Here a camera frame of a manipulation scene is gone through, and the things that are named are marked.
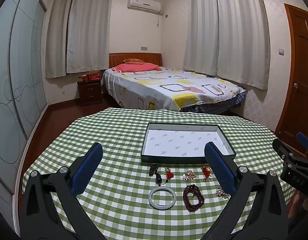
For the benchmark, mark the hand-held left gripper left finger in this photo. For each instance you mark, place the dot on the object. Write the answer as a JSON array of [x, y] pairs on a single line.
[[87, 170]]

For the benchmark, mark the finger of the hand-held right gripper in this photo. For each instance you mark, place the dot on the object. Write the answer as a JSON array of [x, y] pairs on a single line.
[[305, 140], [281, 147]]

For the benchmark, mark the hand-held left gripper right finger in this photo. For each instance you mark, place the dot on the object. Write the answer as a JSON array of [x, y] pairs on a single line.
[[220, 170]]

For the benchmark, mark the red and gold ornament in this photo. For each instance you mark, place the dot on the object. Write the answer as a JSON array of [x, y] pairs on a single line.
[[205, 172]]

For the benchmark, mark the silver pink brooch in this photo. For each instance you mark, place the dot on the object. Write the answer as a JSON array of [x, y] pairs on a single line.
[[221, 193]]

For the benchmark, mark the gold brooch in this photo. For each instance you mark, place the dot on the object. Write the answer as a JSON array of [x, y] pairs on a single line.
[[189, 175]]

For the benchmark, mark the green box with white lining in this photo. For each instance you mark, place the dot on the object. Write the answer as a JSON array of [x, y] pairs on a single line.
[[184, 142]]

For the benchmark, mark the red knot ornament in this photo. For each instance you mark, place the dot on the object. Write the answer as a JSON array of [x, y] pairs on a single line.
[[169, 174]]

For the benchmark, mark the dark bead pendant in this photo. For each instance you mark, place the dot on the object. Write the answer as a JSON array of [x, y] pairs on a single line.
[[156, 172]]

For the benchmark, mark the white jade bangle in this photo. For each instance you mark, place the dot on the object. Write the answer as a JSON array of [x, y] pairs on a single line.
[[151, 200]]

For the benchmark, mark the person's right hand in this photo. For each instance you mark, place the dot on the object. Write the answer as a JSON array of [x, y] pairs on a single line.
[[296, 205]]

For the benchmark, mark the green checked tablecloth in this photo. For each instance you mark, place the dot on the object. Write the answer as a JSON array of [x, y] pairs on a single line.
[[119, 142]]

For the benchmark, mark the blue plaid bed skirt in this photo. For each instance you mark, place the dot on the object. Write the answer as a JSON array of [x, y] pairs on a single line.
[[213, 105]]

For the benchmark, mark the dark wooden nightstand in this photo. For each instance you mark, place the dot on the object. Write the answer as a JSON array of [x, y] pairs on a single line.
[[90, 92]]

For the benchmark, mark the wooden door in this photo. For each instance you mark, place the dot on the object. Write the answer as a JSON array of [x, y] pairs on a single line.
[[296, 55]]

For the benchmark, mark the flat red box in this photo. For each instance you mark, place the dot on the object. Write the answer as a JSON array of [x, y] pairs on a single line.
[[82, 78]]

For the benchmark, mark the red gift box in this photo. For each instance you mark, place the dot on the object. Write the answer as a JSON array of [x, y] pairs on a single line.
[[94, 77]]

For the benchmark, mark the brown plush item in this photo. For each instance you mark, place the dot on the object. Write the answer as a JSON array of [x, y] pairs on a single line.
[[93, 73]]

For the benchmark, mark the bed with patterned sheet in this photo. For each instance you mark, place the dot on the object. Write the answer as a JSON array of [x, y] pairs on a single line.
[[169, 85]]

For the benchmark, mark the pink pillow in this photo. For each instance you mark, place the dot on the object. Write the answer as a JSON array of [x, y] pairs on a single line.
[[134, 67]]

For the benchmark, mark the wooden headboard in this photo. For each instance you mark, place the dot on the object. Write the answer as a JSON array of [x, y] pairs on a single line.
[[119, 58]]

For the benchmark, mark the frosted glass wardrobe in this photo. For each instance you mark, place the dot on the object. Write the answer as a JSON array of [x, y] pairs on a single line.
[[14, 80]]

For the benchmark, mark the orange cushion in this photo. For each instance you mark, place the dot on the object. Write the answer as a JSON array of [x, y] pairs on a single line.
[[134, 61]]

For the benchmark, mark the wide white curtain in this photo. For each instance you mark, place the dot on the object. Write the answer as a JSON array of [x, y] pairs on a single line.
[[243, 35], [89, 30]]

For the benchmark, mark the narrow white curtain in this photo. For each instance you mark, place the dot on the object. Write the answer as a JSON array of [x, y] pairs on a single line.
[[201, 30], [56, 35]]

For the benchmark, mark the white air conditioner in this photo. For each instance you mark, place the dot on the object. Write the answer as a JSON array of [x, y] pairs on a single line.
[[144, 3]]

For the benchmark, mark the white light switch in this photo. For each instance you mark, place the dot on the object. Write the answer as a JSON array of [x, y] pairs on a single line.
[[281, 52]]

